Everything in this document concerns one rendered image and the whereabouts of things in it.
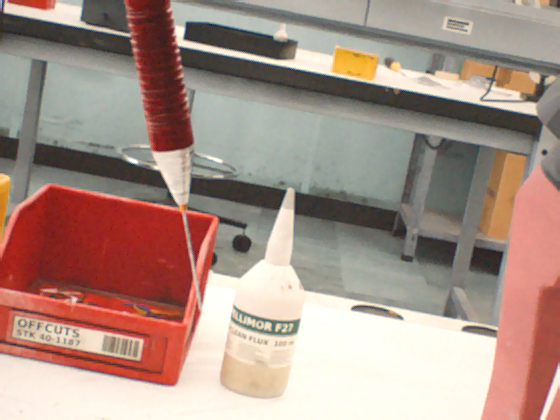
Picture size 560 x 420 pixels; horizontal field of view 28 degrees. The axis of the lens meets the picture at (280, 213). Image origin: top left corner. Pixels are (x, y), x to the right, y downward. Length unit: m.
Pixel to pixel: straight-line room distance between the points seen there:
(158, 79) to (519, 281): 0.11
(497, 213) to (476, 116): 1.79
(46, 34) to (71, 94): 2.15
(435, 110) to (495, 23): 0.23
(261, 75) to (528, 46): 0.59
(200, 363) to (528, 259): 0.39
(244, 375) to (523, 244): 0.35
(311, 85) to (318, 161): 2.15
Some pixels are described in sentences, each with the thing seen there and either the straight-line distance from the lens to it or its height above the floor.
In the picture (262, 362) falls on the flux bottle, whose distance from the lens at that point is 0.55.
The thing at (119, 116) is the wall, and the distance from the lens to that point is 4.73.
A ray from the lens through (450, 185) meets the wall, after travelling 4.75.
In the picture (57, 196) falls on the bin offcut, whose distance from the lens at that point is 0.65.
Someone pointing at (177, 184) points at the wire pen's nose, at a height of 0.89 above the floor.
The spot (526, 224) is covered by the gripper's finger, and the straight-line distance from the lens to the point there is 0.21.
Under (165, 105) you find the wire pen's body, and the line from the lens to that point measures 0.28.
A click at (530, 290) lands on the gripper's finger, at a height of 0.90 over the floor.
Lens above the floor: 0.95
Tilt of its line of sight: 12 degrees down
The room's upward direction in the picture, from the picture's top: 11 degrees clockwise
